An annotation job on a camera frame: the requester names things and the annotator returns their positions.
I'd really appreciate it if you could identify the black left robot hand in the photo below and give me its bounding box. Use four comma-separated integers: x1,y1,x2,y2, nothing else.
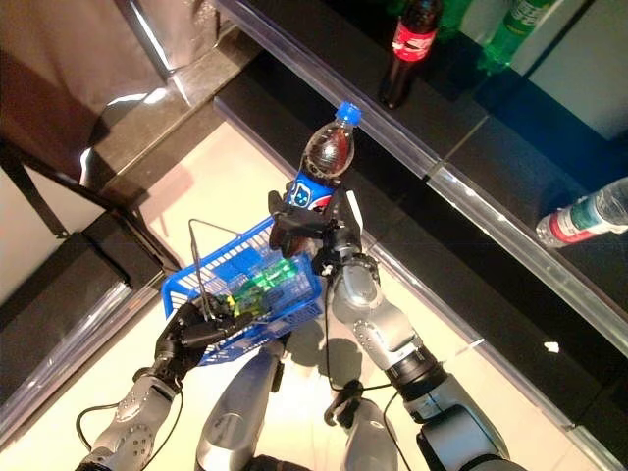
154,299,256,382

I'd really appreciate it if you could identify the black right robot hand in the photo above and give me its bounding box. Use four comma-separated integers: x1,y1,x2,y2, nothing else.
267,188,367,270

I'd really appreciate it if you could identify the green soda bottle yellow cap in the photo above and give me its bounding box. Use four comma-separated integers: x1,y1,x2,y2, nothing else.
478,0,558,75
436,0,472,40
235,259,300,295

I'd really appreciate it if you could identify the cola bottle blue label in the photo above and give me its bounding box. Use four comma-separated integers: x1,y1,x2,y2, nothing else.
282,100,363,217

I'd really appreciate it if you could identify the blue plastic shopping basket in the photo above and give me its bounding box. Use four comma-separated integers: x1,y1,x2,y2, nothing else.
161,215,326,367

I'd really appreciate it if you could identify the silver left robot leg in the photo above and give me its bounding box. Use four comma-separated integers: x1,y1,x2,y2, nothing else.
194,338,287,471

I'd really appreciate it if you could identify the silver robot leg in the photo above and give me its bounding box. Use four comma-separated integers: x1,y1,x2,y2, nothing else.
194,338,287,471
323,380,401,471

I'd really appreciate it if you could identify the black shelf base plinth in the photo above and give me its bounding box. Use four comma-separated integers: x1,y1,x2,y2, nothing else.
213,53,628,471

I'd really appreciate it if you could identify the black display cabinet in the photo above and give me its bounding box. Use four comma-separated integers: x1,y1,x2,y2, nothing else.
0,139,174,433

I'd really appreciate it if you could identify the black robot waist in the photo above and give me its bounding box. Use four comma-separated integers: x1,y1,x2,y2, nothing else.
247,453,347,471

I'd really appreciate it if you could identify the brown marble plinth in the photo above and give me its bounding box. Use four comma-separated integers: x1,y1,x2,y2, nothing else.
78,0,261,197

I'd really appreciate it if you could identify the silver right robot leg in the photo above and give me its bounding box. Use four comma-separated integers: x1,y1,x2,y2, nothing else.
323,380,401,471

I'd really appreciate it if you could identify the cola bottle red label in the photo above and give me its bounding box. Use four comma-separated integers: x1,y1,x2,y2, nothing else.
378,0,443,110

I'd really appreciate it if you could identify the clear water bottle red label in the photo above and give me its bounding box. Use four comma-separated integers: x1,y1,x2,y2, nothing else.
534,176,628,250

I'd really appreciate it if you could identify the pale shelf back panel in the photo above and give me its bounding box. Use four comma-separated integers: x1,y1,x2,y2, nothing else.
458,0,628,141

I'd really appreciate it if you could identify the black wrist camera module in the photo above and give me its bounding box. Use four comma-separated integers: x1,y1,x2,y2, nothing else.
312,247,344,277

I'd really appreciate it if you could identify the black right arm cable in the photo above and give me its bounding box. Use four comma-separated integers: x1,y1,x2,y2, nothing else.
321,288,433,443

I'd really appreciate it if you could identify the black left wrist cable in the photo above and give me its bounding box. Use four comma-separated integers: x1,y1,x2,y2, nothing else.
75,387,185,471

